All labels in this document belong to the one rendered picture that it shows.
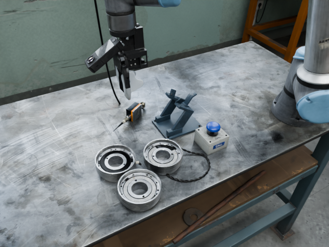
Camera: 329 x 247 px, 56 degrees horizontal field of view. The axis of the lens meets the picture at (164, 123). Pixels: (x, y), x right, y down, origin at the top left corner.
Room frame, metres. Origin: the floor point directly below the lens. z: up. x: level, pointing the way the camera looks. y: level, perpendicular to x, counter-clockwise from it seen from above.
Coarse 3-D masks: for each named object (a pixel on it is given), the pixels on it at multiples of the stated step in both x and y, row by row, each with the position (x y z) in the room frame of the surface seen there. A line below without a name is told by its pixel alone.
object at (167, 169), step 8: (152, 144) 0.61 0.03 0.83; (160, 144) 0.61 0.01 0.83; (176, 144) 0.61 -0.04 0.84; (144, 152) 0.57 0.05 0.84; (160, 152) 0.59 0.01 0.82; (168, 152) 0.59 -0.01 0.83; (144, 160) 0.55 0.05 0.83; (160, 160) 0.55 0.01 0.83; (168, 160) 0.55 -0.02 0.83; (152, 168) 0.53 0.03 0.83; (160, 168) 0.52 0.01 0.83; (168, 168) 0.52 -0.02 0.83; (176, 168) 0.54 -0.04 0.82
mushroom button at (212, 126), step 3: (207, 123) 0.66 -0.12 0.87; (210, 123) 0.66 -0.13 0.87; (213, 123) 0.66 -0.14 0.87; (216, 123) 0.66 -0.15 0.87; (207, 126) 0.65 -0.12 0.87; (210, 126) 0.65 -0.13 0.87; (213, 126) 0.65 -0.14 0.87; (216, 126) 0.65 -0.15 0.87; (219, 126) 0.65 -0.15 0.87; (207, 129) 0.65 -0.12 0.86; (210, 129) 0.64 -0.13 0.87; (213, 129) 0.64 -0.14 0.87; (216, 129) 0.64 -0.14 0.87; (219, 129) 0.64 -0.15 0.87; (213, 132) 0.65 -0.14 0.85
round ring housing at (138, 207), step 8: (128, 176) 0.49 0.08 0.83; (152, 176) 0.50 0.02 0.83; (120, 184) 0.47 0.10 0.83; (136, 184) 0.48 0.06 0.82; (144, 184) 0.48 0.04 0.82; (160, 184) 0.46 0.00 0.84; (120, 192) 0.45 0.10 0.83; (128, 192) 0.45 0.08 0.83; (160, 192) 0.45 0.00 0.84; (120, 200) 0.43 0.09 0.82; (128, 200) 0.42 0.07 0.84; (152, 200) 0.42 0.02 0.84; (128, 208) 0.42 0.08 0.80; (136, 208) 0.41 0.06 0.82; (144, 208) 0.41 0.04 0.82
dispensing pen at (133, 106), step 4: (132, 104) 0.77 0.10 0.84; (136, 104) 0.78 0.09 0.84; (144, 104) 0.80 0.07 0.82; (128, 108) 0.75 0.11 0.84; (132, 108) 0.75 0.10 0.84; (128, 112) 0.75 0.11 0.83; (128, 116) 0.73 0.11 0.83; (124, 120) 0.72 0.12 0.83; (120, 124) 0.70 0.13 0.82; (116, 128) 0.68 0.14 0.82
